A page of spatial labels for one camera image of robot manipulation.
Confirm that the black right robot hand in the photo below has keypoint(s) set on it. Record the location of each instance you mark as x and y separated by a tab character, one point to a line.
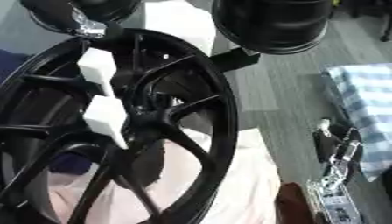
326	143

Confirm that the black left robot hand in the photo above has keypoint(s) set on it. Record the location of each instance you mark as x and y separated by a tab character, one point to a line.
113	33

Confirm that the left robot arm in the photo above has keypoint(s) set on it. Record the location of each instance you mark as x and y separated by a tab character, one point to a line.
56	14

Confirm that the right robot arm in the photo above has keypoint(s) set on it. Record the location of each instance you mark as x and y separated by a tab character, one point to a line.
337	195

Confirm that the white pin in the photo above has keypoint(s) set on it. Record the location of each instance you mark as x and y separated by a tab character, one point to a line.
97	68
105	116

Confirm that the black spoked wheel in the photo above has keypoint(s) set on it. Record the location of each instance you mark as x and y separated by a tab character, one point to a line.
224	116

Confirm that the brown rounded object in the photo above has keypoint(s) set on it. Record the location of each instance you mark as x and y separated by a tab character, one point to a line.
293	204

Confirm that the black chair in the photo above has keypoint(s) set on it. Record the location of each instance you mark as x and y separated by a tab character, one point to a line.
386	29

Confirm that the black wheel stand bracket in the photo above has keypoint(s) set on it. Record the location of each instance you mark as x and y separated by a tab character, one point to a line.
235	59

